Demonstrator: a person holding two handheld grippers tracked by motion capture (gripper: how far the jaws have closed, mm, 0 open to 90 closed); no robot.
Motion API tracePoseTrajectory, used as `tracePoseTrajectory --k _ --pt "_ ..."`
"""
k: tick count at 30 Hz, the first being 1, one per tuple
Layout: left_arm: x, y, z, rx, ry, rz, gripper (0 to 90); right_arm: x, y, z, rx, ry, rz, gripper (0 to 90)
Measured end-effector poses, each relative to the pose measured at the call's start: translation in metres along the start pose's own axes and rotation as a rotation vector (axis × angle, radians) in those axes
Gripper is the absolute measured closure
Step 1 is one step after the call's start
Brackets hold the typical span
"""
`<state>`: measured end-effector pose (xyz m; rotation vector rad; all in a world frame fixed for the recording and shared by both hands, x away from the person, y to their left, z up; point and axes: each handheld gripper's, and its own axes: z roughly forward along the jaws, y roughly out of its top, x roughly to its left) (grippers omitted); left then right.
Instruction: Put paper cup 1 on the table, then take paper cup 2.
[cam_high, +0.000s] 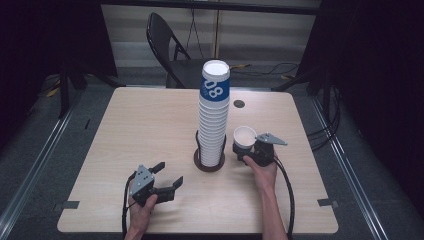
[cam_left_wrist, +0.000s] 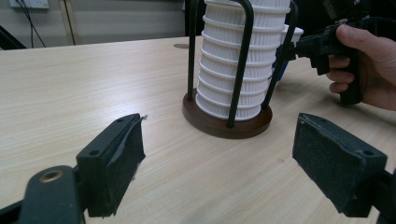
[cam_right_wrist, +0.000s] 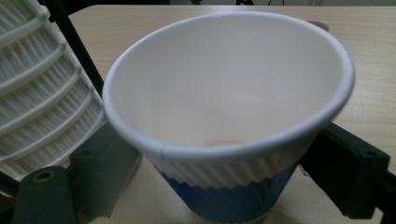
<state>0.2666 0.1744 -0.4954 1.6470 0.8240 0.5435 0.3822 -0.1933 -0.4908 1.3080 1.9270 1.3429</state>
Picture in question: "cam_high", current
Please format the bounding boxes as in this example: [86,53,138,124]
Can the left hand-held gripper cable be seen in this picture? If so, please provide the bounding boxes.
[121,170,138,240]

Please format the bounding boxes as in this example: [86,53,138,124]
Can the grey tape strip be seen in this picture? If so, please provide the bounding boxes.
[53,200,81,212]
[316,197,340,208]

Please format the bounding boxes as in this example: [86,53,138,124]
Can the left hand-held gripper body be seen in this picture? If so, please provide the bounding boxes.
[129,164,177,208]

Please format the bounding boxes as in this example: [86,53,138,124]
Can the person's left hand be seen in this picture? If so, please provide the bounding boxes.
[127,193,159,233]

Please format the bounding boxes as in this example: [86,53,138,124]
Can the person's right hand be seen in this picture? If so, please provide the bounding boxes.
[242,154,279,194]

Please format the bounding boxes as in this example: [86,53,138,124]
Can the black stand legs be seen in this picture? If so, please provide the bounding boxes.
[270,68,334,116]
[57,58,127,120]

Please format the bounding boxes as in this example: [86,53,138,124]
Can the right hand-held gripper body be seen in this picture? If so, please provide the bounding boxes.
[247,132,289,168]

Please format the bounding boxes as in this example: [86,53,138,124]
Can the hand-held gripper cable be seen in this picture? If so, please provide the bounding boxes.
[272,155,297,240]
[121,170,138,240]

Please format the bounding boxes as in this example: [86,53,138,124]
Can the thin black floor cable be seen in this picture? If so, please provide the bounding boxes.
[230,61,301,78]

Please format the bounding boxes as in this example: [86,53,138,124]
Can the stack of white paper cups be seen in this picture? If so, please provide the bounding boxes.
[197,59,232,168]

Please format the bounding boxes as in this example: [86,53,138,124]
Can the black wire cup holder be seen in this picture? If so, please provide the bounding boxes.
[193,129,228,173]

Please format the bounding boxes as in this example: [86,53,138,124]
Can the single white paper cup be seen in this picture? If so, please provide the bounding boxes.
[232,125,258,151]

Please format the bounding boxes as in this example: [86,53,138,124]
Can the hanging black cable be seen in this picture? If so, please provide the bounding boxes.
[184,8,205,58]

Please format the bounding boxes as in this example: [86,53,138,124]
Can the black floor cable bundle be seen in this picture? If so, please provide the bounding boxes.
[305,84,343,153]

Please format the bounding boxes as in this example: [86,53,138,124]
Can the right hand-held gripper cable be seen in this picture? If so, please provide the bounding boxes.
[272,155,297,240]

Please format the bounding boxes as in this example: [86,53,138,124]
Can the metal floor rail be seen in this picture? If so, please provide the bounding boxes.
[310,95,391,240]
[0,108,76,232]

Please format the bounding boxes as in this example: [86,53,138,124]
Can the black folding chair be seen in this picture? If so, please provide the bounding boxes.
[145,12,206,90]

